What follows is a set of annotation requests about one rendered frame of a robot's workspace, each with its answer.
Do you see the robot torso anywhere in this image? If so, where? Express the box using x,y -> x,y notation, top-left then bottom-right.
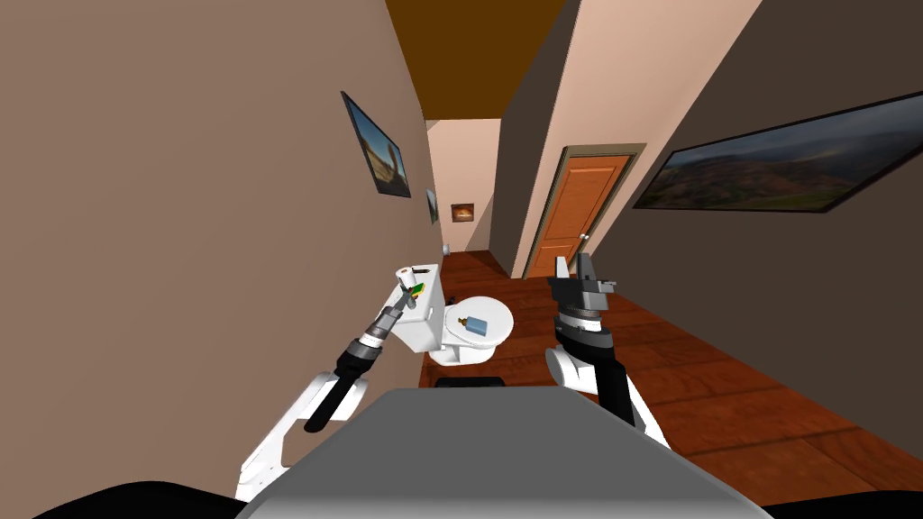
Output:
234,376 -> 774,519

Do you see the wide landscape wall picture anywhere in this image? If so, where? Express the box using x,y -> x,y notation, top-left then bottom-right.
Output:
632,89 -> 923,214

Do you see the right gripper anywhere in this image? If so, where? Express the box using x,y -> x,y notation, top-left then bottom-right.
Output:
546,251 -> 618,317

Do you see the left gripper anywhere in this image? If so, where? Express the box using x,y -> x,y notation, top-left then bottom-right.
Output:
378,280 -> 424,332

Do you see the orange panelled door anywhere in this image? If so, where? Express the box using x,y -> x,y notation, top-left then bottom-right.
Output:
528,154 -> 635,279

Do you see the blue and brown wall picture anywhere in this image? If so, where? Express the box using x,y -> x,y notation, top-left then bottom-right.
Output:
340,90 -> 413,199

